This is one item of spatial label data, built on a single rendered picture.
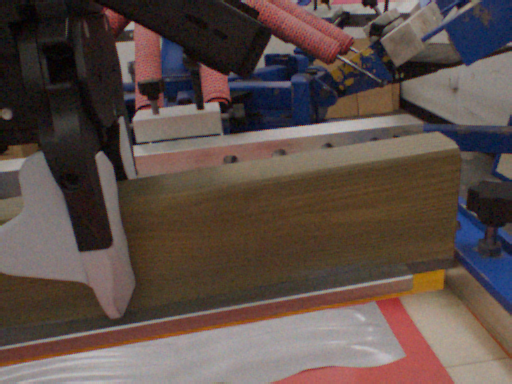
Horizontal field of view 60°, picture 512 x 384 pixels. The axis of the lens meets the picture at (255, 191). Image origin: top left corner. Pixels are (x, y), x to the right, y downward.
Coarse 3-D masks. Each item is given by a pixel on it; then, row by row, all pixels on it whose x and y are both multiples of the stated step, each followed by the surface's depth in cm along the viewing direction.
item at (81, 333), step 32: (256, 288) 24; (288, 288) 24; (320, 288) 24; (352, 288) 23; (384, 288) 24; (96, 320) 23; (128, 320) 23; (160, 320) 23; (192, 320) 23; (224, 320) 23; (0, 352) 23; (32, 352) 23
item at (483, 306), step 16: (448, 272) 42; (464, 272) 39; (464, 288) 39; (480, 288) 37; (464, 304) 40; (480, 304) 37; (496, 304) 35; (480, 320) 37; (496, 320) 35; (496, 336) 35
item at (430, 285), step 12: (420, 288) 27; (432, 288) 27; (360, 300) 27; (372, 300) 27; (288, 312) 27; (300, 312) 27; (228, 324) 26; (240, 324) 27; (156, 336) 26; (168, 336) 26; (96, 348) 26; (108, 348) 26; (24, 360) 26; (36, 360) 26
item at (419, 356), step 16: (384, 304) 41; (400, 304) 41; (400, 320) 39; (400, 336) 37; (416, 336) 37; (416, 352) 35; (432, 352) 35; (320, 368) 35; (336, 368) 34; (352, 368) 34; (368, 368) 34; (384, 368) 34; (400, 368) 34; (416, 368) 34; (432, 368) 34
